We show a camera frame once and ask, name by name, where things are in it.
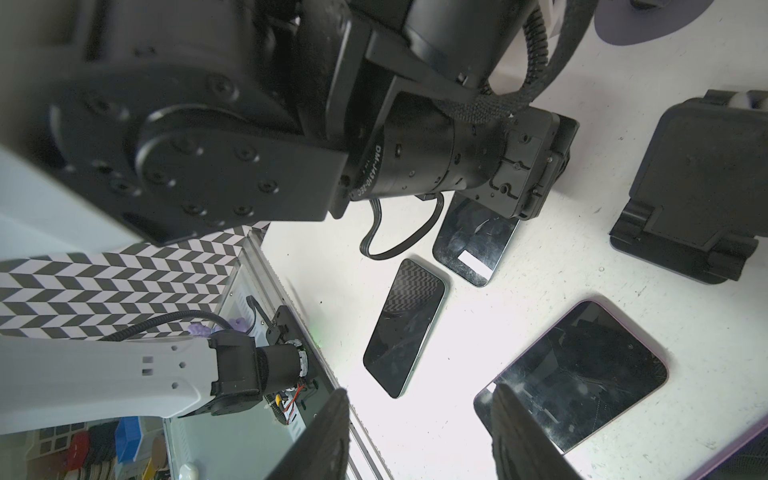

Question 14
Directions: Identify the phone teal edge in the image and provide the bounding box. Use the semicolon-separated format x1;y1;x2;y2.
432;193;519;288

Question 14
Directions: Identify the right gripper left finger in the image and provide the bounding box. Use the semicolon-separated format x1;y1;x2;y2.
266;388;350;480

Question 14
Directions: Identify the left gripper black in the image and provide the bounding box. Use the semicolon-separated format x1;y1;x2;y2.
461;107;579;221

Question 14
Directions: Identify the black centre stand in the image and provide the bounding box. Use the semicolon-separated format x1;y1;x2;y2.
609;90;767;285

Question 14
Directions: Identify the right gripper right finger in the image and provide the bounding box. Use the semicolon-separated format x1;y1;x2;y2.
491;384;580;480

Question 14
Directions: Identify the aluminium rail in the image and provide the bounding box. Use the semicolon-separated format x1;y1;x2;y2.
239;232;392;479

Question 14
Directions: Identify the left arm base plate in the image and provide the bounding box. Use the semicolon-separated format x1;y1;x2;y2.
245;296;330;426

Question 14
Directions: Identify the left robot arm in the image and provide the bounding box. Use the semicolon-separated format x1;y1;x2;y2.
1;1;598;246

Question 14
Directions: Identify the grey round stand back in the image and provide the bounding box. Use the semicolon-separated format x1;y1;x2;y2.
594;0;713;46

